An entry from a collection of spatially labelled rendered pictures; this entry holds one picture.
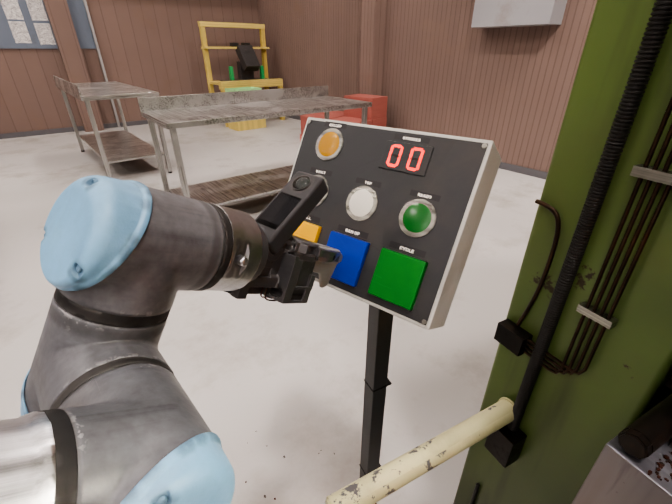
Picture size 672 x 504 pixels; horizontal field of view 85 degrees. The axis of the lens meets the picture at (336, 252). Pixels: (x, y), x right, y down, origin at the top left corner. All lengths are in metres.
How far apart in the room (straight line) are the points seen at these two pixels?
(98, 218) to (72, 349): 0.11
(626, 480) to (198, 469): 0.47
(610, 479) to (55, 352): 0.58
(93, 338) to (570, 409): 0.77
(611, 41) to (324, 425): 1.43
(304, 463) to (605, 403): 1.04
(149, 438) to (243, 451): 1.33
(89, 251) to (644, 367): 0.72
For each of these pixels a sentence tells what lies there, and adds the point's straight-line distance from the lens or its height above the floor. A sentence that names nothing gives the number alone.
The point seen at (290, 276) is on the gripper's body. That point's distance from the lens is 0.45.
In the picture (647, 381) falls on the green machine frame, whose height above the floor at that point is 0.87.
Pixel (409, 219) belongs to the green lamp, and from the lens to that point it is 0.56.
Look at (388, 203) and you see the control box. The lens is 0.58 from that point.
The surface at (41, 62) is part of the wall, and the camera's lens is 8.43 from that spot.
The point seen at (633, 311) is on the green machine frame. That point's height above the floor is 0.97.
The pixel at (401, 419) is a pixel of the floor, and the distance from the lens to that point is 1.65.
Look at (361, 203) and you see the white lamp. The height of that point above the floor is 1.09.
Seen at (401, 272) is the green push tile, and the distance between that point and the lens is 0.55.
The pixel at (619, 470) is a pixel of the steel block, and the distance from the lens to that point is 0.58.
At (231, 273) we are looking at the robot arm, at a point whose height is 1.12.
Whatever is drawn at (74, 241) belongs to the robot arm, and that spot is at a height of 1.19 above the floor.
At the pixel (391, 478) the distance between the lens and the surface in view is 0.77.
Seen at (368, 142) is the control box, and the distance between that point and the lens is 0.63.
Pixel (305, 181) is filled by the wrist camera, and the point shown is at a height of 1.17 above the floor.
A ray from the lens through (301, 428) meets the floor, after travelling 1.61.
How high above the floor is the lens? 1.31
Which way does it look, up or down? 29 degrees down
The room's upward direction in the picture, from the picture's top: straight up
